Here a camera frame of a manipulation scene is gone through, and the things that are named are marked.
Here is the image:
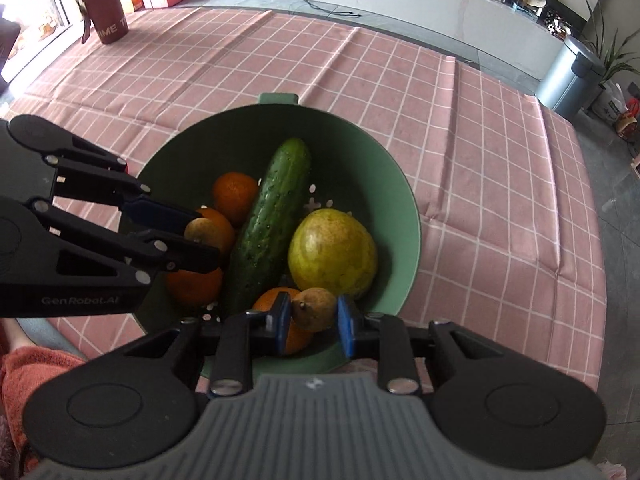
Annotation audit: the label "orange fleece clothing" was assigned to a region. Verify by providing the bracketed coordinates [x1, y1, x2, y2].
[0, 347, 88, 466]

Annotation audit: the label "orange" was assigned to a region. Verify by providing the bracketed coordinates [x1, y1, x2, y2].
[212, 171, 261, 226]
[251, 286, 313, 356]
[197, 207, 237, 256]
[165, 267, 224, 308]

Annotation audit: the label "small dark figurines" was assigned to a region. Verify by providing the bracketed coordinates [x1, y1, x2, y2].
[547, 7, 571, 36]

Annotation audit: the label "small green-brown jujube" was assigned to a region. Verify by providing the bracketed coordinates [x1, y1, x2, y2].
[291, 287, 338, 333]
[184, 217, 228, 256]

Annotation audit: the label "large yellow-green pear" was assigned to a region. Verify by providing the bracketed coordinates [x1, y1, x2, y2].
[288, 209, 378, 298]

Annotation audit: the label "grey trash can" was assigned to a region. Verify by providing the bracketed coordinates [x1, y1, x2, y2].
[535, 35, 607, 121]

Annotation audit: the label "red-brown bag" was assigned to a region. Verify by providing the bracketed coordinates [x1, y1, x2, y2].
[617, 100, 640, 138]

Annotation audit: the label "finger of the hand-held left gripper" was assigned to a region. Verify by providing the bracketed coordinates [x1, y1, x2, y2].
[7, 114, 202, 234]
[29, 198, 224, 289]

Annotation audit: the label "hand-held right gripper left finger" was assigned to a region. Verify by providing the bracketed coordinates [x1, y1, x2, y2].
[121, 291, 293, 399]

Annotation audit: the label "white plastic bag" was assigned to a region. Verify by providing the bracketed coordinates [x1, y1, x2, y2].
[592, 80, 628, 123]

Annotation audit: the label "long-leaf potted plant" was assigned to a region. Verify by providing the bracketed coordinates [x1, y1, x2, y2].
[582, 0, 640, 86]

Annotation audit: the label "green plastic colander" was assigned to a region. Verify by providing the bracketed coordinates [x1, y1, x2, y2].
[131, 92, 422, 378]

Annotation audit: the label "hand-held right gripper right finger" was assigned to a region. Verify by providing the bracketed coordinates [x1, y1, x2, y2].
[336, 293, 507, 396]

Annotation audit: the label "green cucumber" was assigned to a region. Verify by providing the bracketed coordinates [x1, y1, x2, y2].
[222, 138, 312, 313]

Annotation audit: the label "pink checked tablecloth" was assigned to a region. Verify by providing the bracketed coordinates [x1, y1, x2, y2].
[0, 7, 608, 396]

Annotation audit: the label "dark red bottle with strap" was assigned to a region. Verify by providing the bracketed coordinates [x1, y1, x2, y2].
[75, 0, 127, 45]

